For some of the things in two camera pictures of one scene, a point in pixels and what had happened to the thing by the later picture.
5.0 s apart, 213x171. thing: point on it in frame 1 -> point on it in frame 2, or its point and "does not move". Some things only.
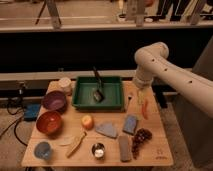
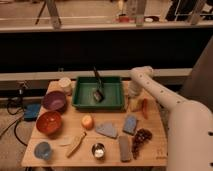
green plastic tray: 98,93 does not move
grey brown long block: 125,148 does not move
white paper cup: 65,84 does not move
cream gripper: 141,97 -> 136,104
